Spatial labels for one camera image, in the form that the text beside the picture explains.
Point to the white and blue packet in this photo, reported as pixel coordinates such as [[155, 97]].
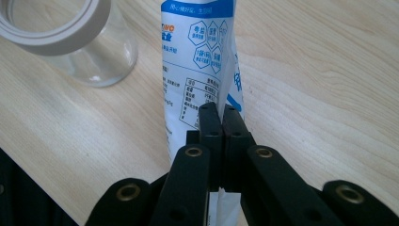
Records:
[[194, 62]]

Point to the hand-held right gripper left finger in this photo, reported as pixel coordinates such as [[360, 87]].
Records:
[[215, 138]]

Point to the clear glass jar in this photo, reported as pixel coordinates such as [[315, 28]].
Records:
[[103, 62]]

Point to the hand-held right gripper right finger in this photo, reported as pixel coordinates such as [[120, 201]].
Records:
[[234, 141]]

